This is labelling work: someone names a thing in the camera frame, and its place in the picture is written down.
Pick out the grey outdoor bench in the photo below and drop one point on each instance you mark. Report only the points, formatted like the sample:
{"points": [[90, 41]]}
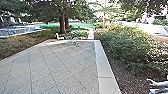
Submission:
{"points": [[60, 36]]}

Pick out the low green ground shrubs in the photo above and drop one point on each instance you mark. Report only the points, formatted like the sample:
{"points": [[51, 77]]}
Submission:
{"points": [[50, 33]]}

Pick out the trimmed green hedge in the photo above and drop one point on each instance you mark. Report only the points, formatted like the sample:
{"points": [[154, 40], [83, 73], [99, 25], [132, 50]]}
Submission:
{"points": [[133, 46]]}

